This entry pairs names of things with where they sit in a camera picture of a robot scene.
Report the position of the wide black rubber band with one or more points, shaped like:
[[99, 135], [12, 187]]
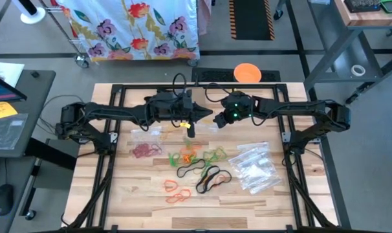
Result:
[[178, 171], [230, 177]]

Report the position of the orange rubber band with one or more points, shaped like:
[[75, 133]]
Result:
[[183, 195], [188, 157], [166, 186], [220, 178]]

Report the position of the yellow rubber band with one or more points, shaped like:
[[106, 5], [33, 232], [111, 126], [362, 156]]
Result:
[[209, 122], [222, 152]]

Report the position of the white round pedestal base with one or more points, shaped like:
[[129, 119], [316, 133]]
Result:
[[32, 17]]

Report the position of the yellow sticky note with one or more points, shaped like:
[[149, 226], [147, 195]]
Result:
[[2, 110]]

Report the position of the clear plastic zip bag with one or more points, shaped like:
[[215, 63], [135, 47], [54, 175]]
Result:
[[205, 126], [144, 139]]

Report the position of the black computer mouse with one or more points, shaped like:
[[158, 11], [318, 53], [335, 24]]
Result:
[[2, 199]]

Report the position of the black ribbed floor mat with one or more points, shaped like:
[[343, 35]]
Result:
[[209, 76]]

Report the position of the orange bowl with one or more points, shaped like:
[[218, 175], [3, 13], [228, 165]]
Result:
[[247, 72]]

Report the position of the white floral cloth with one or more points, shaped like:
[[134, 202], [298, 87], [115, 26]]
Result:
[[134, 29]]

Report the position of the black caster wheel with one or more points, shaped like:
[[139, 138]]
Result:
[[277, 14]]

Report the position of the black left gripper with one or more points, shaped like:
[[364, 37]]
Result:
[[170, 105]]

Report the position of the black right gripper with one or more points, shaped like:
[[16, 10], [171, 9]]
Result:
[[238, 106]]

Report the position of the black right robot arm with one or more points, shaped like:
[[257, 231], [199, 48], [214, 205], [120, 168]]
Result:
[[296, 108]]

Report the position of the pink cloth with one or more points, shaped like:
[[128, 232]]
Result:
[[204, 16]]

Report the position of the stack of clear plastic bags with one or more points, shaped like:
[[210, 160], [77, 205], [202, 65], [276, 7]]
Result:
[[257, 168]]

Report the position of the black mat with hazard stripes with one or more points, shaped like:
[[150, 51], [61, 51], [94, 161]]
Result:
[[251, 19]]

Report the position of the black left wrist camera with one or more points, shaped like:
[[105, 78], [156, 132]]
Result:
[[191, 131]]

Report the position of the green rubber band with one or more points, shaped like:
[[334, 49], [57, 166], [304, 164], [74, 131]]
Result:
[[173, 159], [210, 157]]

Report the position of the gray workbench with wooden top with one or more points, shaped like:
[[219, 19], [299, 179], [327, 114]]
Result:
[[328, 57]]

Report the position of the green plastic tray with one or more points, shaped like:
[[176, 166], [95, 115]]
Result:
[[385, 9]]

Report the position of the white tape roll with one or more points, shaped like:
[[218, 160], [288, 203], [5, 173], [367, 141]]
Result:
[[352, 70]]

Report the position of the computer monitor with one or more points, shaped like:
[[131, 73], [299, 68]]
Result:
[[2, 90]]

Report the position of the black desk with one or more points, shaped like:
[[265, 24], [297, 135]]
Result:
[[42, 94]]

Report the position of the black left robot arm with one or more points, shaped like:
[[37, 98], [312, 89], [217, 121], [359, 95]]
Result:
[[112, 111]]

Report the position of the white paper sheet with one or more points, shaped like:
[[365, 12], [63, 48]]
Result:
[[8, 72]]

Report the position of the black round desk knob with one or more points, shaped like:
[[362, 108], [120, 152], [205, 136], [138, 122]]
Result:
[[35, 74]]

